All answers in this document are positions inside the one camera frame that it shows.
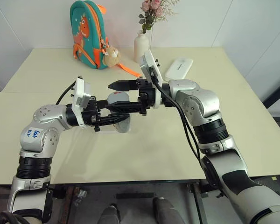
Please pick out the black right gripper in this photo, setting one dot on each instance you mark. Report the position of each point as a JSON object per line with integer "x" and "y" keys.
{"x": 146, "y": 95}

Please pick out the silver jar lid red logo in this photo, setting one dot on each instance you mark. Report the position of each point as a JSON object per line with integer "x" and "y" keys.
{"x": 117, "y": 97}

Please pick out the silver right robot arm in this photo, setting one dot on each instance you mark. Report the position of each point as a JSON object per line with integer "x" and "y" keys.
{"x": 200, "y": 100}

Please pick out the white flat rounded case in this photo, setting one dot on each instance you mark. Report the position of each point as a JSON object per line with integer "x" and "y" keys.
{"x": 179, "y": 68}

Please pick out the dark furniture piece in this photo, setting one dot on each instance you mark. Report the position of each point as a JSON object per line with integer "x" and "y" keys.
{"x": 278, "y": 98}

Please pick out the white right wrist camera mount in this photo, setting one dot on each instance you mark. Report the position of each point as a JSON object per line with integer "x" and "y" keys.
{"x": 149, "y": 61}

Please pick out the clear plastic jar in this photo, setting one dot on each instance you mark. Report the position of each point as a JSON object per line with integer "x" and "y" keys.
{"x": 123, "y": 126}

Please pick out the pink flower bouquet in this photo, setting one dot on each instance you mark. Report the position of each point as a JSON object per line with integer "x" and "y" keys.
{"x": 151, "y": 14}

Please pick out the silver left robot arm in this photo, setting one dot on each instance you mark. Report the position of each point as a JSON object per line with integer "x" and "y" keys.
{"x": 43, "y": 137}

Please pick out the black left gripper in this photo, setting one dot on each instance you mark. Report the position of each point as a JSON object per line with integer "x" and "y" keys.
{"x": 93, "y": 116}

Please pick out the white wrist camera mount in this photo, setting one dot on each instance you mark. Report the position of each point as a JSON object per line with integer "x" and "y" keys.
{"x": 149, "y": 61}
{"x": 80, "y": 92}

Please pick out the white ceramic vase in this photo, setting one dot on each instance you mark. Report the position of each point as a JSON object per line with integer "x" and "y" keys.
{"x": 141, "y": 46}

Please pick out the dark rounded robot foot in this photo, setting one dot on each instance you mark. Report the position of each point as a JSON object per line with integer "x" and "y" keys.
{"x": 110, "y": 214}
{"x": 164, "y": 210}

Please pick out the black metal table frame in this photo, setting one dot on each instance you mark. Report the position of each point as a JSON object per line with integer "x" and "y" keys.
{"x": 197, "y": 200}

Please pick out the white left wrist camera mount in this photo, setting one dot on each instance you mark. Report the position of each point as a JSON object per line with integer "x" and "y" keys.
{"x": 80, "y": 92}

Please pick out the teal dinosaur backpack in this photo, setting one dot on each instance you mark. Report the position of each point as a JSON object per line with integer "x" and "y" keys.
{"x": 88, "y": 35}

